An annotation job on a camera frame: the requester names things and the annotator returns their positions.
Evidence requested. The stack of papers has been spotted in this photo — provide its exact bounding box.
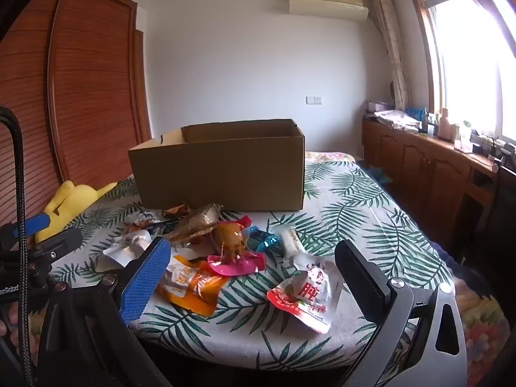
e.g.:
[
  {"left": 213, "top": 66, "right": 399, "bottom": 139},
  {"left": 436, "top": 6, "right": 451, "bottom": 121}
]
[{"left": 373, "top": 109, "right": 420, "bottom": 132}]

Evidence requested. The long wooden cabinet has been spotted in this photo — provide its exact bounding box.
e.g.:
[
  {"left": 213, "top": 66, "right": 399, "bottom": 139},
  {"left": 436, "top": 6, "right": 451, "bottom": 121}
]
[{"left": 362, "top": 115, "right": 516, "bottom": 259}]

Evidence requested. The wooden framed window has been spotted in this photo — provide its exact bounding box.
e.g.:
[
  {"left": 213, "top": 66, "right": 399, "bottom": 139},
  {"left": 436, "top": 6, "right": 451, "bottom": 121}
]
[{"left": 405, "top": 0, "right": 516, "bottom": 150}]

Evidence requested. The floral blanket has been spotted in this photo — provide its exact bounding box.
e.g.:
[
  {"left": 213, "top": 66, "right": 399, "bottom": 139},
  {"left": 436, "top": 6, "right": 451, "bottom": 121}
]
[{"left": 305, "top": 151, "right": 511, "bottom": 387}]

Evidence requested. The beige patterned curtain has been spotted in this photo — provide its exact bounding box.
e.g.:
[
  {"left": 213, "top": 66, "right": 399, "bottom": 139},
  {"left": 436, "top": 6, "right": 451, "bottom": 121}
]
[{"left": 369, "top": 0, "right": 411, "bottom": 110}]

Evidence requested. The brown cardboard box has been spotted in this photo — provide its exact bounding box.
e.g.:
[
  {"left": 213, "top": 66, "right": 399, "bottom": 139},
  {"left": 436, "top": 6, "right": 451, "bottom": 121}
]
[{"left": 128, "top": 119, "right": 306, "bottom": 213}]

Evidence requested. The dark desk clutter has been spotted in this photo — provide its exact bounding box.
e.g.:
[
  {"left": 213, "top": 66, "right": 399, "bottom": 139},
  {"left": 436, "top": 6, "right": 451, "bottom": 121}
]
[{"left": 471, "top": 132, "right": 516, "bottom": 159}]

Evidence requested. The person's left hand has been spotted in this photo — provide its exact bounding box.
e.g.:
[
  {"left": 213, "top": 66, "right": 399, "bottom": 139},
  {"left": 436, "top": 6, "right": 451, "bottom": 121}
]
[{"left": 0, "top": 304, "right": 19, "bottom": 337}]

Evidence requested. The orange snack packet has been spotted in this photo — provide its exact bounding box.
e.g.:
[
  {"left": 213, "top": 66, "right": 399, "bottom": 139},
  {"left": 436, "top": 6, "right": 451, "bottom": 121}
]
[{"left": 155, "top": 254, "right": 230, "bottom": 318}]

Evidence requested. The white container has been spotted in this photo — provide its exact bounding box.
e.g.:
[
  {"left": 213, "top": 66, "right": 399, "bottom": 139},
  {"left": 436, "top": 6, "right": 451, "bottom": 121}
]
[{"left": 453, "top": 123, "right": 474, "bottom": 153}]

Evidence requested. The clear brown snack packet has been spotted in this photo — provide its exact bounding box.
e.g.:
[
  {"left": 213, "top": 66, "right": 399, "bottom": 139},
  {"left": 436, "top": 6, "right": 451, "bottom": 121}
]
[{"left": 163, "top": 203, "right": 224, "bottom": 246}]

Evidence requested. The clear plastic bag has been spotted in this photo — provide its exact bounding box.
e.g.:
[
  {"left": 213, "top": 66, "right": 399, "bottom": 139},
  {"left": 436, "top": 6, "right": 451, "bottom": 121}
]
[{"left": 267, "top": 254, "right": 343, "bottom": 334}]

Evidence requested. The pale snack bar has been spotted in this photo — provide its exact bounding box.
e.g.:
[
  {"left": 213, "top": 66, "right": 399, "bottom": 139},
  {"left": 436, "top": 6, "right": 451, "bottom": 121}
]
[{"left": 271, "top": 226, "right": 305, "bottom": 258}]

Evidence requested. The black braided cable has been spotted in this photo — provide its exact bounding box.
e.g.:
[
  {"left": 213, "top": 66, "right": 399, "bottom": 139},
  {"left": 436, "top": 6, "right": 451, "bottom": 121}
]
[{"left": 0, "top": 106, "right": 35, "bottom": 387}]

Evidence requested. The yellow plush toy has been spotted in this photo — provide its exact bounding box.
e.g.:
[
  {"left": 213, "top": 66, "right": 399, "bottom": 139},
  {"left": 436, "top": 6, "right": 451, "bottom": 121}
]
[{"left": 35, "top": 181, "right": 118, "bottom": 243}]

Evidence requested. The white air conditioner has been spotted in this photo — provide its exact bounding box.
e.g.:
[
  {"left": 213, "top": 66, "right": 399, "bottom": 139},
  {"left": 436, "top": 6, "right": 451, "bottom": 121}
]
[{"left": 289, "top": 0, "right": 369, "bottom": 22}]

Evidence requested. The pink drumstick snack packet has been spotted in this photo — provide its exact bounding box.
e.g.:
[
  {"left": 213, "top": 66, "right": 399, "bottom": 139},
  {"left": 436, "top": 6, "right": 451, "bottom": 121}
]
[{"left": 207, "top": 215, "right": 267, "bottom": 277}]

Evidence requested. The blue candy wrapper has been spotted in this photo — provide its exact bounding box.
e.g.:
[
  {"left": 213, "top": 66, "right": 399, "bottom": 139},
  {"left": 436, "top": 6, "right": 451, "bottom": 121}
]
[{"left": 245, "top": 226, "right": 282, "bottom": 254}]

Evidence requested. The small orange brown packet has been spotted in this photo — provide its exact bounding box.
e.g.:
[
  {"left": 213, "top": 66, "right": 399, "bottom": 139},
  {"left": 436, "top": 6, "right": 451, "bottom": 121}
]
[{"left": 162, "top": 203, "right": 191, "bottom": 219}]

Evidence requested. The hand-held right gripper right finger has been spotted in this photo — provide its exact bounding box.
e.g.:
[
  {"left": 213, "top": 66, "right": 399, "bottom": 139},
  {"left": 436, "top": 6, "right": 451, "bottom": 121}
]
[{"left": 334, "top": 240, "right": 468, "bottom": 387}]

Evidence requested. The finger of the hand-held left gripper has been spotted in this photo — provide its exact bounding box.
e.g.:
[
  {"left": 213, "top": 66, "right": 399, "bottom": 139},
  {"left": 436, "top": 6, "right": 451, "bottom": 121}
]
[
  {"left": 24, "top": 228, "right": 83, "bottom": 259},
  {"left": 0, "top": 214, "right": 51, "bottom": 251}
]

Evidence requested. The wooden slatted wardrobe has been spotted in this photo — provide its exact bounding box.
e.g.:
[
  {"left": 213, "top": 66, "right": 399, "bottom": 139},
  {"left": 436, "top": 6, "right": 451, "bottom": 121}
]
[{"left": 0, "top": 0, "right": 153, "bottom": 226}]

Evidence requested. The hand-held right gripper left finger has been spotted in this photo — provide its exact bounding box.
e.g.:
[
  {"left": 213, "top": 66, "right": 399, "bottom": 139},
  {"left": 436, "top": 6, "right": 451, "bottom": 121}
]
[{"left": 38, "top": 236, "right": 174, "bottom": 387}]

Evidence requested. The leaf print bed sheet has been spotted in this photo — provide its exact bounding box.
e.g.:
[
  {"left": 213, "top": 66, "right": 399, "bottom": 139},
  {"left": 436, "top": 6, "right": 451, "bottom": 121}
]
[{"left": 48, "top": 157, "right": 456, "bottom": 372}]

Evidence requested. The white crawfish snack packet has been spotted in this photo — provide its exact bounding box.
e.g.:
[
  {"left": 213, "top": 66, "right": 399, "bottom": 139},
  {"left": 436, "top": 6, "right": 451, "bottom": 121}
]
[{"left": 96, "top": 217, "right": 163, "bottom": 271}]

